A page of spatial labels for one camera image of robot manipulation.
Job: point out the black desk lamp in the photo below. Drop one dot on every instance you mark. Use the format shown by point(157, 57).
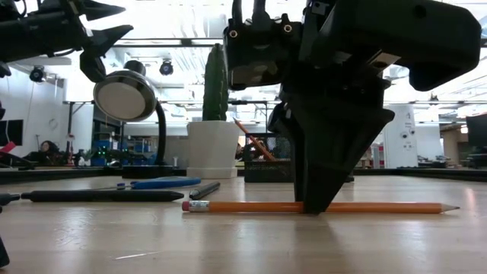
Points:
point(121, 97)

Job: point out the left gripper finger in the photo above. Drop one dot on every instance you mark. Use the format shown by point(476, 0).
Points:
point(108, 38)
point(99, 9)

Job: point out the green cactus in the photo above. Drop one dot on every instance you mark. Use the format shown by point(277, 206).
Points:
point(215, 83)

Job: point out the white plant pot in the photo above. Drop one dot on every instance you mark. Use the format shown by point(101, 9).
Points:
point(211, 152)

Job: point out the black aluminium rig frame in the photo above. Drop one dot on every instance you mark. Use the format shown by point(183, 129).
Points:
point(57, 175)

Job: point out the black mesh desk organizer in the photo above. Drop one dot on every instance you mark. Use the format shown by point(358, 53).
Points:
point(266, 171)

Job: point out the person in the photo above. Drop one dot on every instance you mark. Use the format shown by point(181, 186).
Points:
point(47, 147)

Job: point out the black ceiling spotlight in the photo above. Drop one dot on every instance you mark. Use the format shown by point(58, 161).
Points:
point(166, 68)
point(37, 73)

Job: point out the red padded bar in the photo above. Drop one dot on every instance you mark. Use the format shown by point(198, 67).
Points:
point(7, 147)

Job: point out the orange pencil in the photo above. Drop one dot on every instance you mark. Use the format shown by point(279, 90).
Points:
point(254, 139)
point(247, 207)

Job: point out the shelf with blue bins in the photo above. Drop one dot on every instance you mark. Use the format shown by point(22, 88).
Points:
point(100, 146)

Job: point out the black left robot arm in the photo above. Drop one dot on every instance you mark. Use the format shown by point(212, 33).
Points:
point(4, 70)

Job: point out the black pen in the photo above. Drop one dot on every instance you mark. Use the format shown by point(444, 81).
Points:
point(102, 196)
point(7, 199)
point(203, 191)

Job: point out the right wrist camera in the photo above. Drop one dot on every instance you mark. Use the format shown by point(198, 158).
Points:
point(258, 57)

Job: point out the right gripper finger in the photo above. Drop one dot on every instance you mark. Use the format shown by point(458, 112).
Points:
point(335, 152)
point(298, 167)

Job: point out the black wall monitor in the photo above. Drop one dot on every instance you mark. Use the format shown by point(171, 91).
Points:
point(11, 132)

